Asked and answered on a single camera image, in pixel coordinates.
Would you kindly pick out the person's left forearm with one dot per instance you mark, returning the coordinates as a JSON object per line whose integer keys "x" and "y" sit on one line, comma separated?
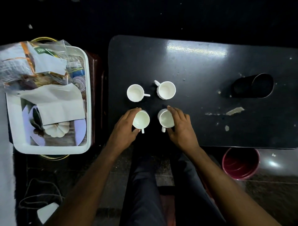
{"x": 86, "y": 191}

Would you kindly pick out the clear plastic bag of packets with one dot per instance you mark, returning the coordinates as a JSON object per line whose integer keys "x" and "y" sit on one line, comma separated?
{"x": 30, "y": 62}

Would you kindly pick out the white plastic tray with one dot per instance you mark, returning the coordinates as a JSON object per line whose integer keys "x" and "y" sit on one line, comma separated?
{"x": 16, "y": 130}

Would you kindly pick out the person's dark trousers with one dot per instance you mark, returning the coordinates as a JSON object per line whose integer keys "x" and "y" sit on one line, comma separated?
{"x": 144, "y": 193}

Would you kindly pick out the clear glass jar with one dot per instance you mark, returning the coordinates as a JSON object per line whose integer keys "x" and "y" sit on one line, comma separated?
{"x": 79, "y": 83}

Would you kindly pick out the person's right hand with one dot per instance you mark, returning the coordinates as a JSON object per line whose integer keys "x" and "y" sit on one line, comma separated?
{"x": 184, "y": 134}

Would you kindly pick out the white box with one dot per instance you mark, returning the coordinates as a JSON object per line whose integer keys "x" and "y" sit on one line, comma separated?
{"x": 47, "y": 212}

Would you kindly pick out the purple round plate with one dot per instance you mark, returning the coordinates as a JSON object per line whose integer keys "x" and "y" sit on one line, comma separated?
{"x": 80, "y": 130}

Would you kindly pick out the gold-rimmed round tray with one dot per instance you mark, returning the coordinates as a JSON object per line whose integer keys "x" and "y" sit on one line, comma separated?
{"x": 44, "y": 39}

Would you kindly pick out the white paper napkin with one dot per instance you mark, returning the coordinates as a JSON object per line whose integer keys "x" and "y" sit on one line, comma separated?
{"x": 60, "y": 104}

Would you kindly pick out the blue-lidded jar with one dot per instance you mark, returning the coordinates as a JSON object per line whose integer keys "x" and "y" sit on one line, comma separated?
{"x": 78, "y": 73}

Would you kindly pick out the black metal tumbler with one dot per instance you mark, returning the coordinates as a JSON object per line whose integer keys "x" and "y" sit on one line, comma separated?
{"x": 251, "y": 86}

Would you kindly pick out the white cloth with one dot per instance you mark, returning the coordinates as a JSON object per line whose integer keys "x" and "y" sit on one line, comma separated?
{"x": 6, "y": 174}

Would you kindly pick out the white ceramic cup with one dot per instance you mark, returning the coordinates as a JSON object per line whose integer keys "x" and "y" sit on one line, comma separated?
{"x": 166, "y": 120}
{"x": 135, "y": 93}
{"x": 142, "y": 120}
{"x": 166, "y": 90}

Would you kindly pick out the white pumpkin-shaped lid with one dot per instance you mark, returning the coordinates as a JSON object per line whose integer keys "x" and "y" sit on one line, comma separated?
{"x": 57, "y": 129}

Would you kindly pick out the red plastic bucket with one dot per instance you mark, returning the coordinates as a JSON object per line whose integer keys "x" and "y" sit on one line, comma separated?
{"x": 240, "y": 164}

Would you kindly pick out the person's right thumb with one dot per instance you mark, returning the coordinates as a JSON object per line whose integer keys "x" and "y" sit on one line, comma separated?
{"x": 170, "y": 132}

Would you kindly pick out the dark brown stool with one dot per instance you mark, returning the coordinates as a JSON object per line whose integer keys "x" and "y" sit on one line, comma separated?
{"x": 96, "y": 97}

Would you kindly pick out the person's left hand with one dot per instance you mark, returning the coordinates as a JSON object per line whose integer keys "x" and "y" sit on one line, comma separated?
{"x": 121, "y": 132}

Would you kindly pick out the person's right forearm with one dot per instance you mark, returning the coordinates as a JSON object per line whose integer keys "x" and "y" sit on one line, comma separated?
{"x": 228, "y": 191}

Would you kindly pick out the person's left thumb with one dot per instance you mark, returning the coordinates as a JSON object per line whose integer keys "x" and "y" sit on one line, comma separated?
{"x": 136, "y": 131}

